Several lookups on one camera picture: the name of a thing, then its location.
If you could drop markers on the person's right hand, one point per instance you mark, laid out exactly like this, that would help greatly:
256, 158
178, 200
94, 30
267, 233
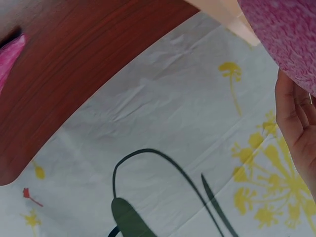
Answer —
298, 128

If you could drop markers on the pink fuzzy cloth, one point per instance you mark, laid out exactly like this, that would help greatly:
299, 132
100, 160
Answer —
284, 32

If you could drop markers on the pale peach plastic object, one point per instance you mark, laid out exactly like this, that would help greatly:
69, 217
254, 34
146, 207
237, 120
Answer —
228, 14

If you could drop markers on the bright pink cloth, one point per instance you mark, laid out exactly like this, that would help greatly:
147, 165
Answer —
11, 61

